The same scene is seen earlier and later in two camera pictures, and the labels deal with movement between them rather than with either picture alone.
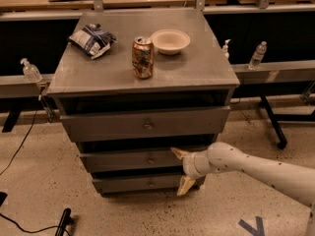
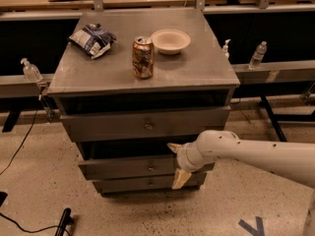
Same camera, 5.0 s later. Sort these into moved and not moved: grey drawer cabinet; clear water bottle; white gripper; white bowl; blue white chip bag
Moved: white gripper
Not moved: blue white chip bag; clear water bottle; white bowl; grey drawer cabinet
